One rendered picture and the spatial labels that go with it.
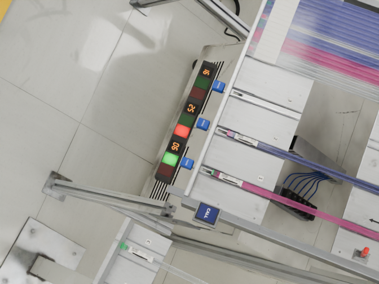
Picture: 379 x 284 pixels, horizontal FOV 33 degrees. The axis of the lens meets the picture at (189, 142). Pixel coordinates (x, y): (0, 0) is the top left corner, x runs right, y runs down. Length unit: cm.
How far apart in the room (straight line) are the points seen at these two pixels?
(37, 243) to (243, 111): 89
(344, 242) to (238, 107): 43
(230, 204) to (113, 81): 87
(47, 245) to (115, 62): 68
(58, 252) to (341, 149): 101
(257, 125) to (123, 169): 81
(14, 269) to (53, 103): 56
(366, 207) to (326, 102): 55
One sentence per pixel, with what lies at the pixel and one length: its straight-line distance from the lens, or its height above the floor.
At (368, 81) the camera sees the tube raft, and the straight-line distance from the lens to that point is 171.
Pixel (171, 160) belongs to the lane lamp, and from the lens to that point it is 161.
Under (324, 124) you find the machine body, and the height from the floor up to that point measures 62.
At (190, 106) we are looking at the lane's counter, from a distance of 165.
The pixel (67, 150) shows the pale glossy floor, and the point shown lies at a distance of 220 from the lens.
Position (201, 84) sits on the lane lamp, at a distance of 167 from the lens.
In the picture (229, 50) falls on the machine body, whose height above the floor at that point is 23.
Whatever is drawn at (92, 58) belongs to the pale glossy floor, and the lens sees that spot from 225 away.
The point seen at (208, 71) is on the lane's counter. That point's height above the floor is 66.
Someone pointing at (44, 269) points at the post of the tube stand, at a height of 9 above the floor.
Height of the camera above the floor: 195
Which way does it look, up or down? 52 degrees down
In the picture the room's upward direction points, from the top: 94 degrees clockwise
